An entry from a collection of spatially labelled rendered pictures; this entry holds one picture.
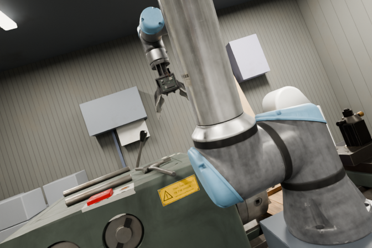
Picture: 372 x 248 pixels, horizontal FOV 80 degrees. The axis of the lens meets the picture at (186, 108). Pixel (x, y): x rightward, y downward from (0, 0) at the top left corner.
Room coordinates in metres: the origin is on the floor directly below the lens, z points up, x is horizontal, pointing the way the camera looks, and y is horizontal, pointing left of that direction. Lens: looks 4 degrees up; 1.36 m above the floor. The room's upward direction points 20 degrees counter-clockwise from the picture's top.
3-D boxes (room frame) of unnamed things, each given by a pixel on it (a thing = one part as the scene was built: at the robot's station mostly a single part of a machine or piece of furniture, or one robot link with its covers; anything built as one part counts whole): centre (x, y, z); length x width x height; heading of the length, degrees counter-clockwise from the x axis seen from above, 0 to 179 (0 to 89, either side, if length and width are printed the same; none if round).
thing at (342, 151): (1.01, -0.65, 1.00); 0.20 x 0.10 x 0.05; 105
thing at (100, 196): (0.61, 0.30, 1.26); 0.06 x 0.06 x 0.02; 15
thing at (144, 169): (0.80, 0.16, 1.27); 0.12 x 0.02 x 0.02; 129
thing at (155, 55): (0.81, 0.03, 1.63); 0.08 x 0.08 x 0.05
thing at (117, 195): (0.62, 0.28, 1.23); 0.13 x 0.08 x 0.06; 105
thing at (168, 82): (0.80, 0.03, 1.55); 0.09 x 0.08 x 0.12; 2
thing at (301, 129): (0.44, -0.17, 1.27); 0.13 x 0.12 x 0.14; 102
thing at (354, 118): (1.02, -0.67, 1.13); 0.08 x 0.08 x 0.03
